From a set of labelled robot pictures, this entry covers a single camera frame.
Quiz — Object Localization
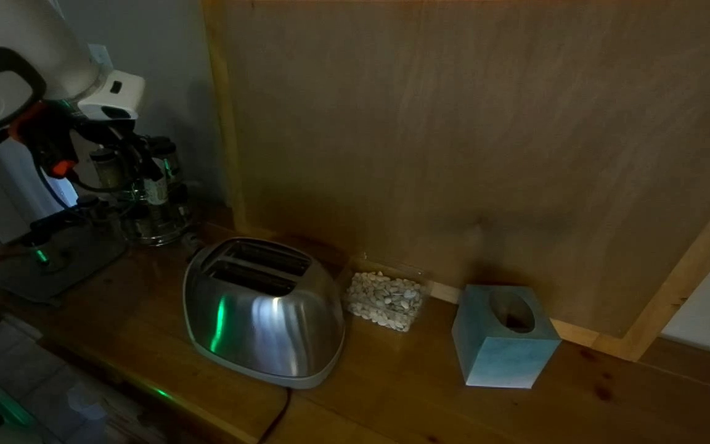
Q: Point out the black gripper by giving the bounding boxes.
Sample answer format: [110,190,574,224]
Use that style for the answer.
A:
[65,114,182,238]

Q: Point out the grey quilted mat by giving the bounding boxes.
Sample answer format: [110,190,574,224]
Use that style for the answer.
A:
[0,215,134,308]

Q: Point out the stainless steel toaster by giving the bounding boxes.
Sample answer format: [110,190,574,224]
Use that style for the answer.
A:
[179,238,351,393]

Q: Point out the large wooden back panel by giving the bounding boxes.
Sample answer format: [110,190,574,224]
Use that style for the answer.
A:
[200,0,710,366]

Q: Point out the blue tissue box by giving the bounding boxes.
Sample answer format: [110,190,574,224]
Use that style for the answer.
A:
[449,281,564,393]

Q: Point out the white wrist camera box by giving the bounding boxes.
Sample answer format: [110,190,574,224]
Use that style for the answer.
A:
[75,70,149,127]

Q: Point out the white wall switch plate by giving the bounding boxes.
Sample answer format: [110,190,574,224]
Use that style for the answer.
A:
[87,43,118,82]

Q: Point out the black toaster power cable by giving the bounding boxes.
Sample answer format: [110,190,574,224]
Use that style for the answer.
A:
[253,387,294,444]

